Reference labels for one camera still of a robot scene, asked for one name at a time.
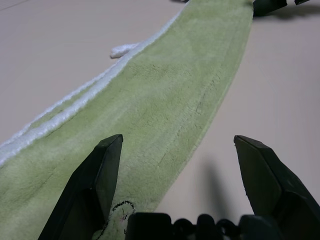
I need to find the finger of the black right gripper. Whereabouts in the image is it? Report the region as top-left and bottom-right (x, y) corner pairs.
(251, 0), (288, 17)

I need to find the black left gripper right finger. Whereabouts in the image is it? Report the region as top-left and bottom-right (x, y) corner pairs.
(233, 134), (320, 240)

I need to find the green towel with white edge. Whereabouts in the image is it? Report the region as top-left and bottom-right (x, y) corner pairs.
(0, 0), (255, 240)

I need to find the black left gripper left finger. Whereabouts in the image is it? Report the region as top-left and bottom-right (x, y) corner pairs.
(37, 134), (124, 240)

